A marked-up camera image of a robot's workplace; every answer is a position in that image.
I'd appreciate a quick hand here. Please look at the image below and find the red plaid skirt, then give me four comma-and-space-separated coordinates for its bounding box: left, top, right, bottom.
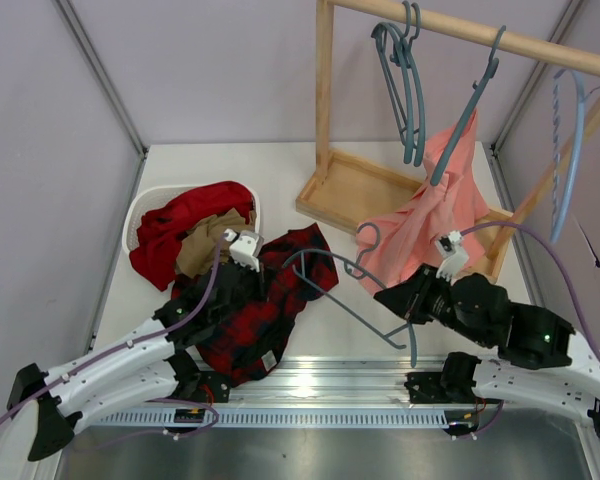
196, 223, 339, 387

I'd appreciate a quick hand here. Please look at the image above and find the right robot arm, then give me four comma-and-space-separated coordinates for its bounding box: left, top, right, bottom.
374, 265, 600, 439

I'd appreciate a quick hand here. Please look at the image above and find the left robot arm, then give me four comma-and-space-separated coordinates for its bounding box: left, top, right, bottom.
7, 262, 273, 462

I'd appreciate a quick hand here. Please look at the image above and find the light blue hanger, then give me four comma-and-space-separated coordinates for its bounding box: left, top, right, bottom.
549, 69, 587, 244

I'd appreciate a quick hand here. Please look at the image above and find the teal hanger holding shirt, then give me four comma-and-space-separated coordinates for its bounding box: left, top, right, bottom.
429, 25, 507, 186

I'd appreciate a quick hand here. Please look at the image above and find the tan garment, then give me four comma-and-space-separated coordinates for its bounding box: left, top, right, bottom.
175, 208, 257, 279

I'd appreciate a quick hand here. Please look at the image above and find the pink shirt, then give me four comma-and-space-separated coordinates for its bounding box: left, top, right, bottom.
356, 112, 490, 287

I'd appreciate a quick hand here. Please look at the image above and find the red garment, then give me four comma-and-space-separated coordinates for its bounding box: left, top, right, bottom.
129, 181, 254, 291

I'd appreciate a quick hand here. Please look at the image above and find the white laundry basket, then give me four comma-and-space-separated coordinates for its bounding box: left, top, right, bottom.
123, 185, 265, 256

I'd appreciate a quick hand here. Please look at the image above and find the wooden clothes rack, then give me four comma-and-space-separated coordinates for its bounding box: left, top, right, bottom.
295, 0, 600, 292

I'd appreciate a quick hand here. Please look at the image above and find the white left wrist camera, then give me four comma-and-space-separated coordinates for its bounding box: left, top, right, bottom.
224, 229, 263, 272

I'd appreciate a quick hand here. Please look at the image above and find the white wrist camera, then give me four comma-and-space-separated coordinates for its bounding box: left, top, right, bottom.
435, 231, 469, 282
224, 229, 263, 272

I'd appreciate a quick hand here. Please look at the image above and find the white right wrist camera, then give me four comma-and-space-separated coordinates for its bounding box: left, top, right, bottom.
435, 231, 469, 282

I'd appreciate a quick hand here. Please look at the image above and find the aluminium mounting rail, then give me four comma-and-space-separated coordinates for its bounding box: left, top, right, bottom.
79, 355, 481, 414

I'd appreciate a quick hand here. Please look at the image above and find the white slotted cable duct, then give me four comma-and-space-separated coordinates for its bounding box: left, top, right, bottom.
93, 407, 477, 429

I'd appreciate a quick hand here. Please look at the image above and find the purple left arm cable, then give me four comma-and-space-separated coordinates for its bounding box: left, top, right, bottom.
0, 232, 231, 461

